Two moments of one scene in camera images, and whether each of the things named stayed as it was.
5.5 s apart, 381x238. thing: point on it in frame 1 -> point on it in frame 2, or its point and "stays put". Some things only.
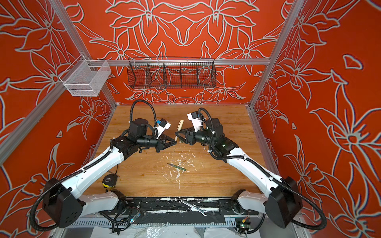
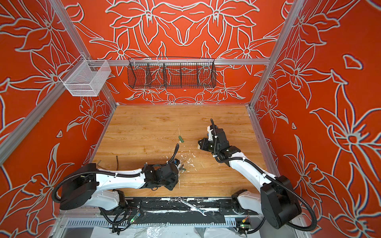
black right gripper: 190,136 -> 203,146
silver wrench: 201,211 stays put
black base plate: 170,206 stays put
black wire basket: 171,73 stays put
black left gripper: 161,143 -> 175,179
